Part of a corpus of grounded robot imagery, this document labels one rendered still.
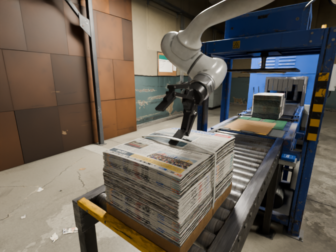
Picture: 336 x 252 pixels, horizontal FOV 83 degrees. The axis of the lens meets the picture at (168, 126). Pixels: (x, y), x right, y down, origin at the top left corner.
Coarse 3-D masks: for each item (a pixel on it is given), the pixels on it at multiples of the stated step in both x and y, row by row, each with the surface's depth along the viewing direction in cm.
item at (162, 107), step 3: (174, 96) 57; (171, 99) 56; (162, 102) 56; (165, 102) 55; (168, 102) 55; (171, 102) 56; (159, 105) 55; (162, 105) 55; (165, 105) 54; (168, 105) 55; (156, 108) 54; (159, 108) 54; (162, 108) 53; (165, 108) 54
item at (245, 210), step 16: (272, 144) 130; (272, 160) 105; (256, 176) 88; (256, 192) 76; (240, 208) 67; (256, 208) 79; (224, 224) 59; (240, 224) 59; (224, 240) 53; (240, 240) 60
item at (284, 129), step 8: (224, 120) 206; (232, 120) 206; (256, 120) 204; (264, 120) 204; (272, 120) 204; (280, 120) 204; (224, 128) 171; (272, 128) 172; (280, 128) 171; (288, 128) 173; (296, 128) 193; (264, 136) 152; (272, 136) 149; (280, 136) 148; (288, 136) 150; (288, 144) 143
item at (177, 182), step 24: (120, 144) 63; (144, 144) 63; (120, 168) 54; (144, 168) 48; (168, 168) 46; (192, 168) 46; (120, 192) 55; (144, 192) 49; (168, 192) 45; (192, 192) 48; (144, 216) 51; (168, 216) 45; (192, 216) 49; (168, 240) 48
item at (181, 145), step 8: (168, 144) 63; (184, 144) 62; (200, 152) 56; (208, 152) 57; (216, 152) 58; (216, 160) 59; (208, 168) 55; (216, 168) 59; (208, 176) 55; (216, 176) 60; (208, 184) 56; (216, 184) 60; (216, 192) 61; (208, 208) 59
